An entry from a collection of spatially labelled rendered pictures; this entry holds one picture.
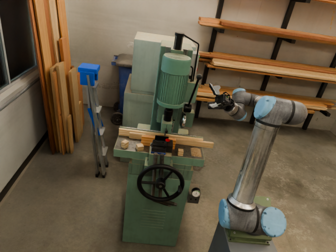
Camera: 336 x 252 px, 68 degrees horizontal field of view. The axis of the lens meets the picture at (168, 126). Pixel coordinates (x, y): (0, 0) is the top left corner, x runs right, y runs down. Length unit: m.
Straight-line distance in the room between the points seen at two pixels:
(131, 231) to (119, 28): 2.79
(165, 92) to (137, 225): 1.09
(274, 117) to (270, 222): 0.56
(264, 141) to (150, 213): 1.09
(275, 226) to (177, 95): 0.90
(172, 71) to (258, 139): 0.61
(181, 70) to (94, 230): 1.53
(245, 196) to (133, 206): 0.90
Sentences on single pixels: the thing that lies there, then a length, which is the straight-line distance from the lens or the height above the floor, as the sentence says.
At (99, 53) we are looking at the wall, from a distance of 4.04.
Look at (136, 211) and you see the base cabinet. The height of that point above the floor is 0.36.
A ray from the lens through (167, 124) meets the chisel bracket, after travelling 1.66.
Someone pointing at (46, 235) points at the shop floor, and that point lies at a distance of 2.39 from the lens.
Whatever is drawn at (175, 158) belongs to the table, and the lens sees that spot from 1.67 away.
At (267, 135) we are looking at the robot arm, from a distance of 1.27.
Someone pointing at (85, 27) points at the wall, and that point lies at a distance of 4.02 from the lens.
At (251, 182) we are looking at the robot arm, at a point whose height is 1.06.
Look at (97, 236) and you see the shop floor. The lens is 2.32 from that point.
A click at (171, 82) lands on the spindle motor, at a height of 1.37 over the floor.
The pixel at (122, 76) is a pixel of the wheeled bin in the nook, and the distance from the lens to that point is 3.45.
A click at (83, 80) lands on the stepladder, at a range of 2.34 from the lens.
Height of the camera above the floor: 1.84
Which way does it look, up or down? 28 degrees down
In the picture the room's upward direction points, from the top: 9 degrees clockwise
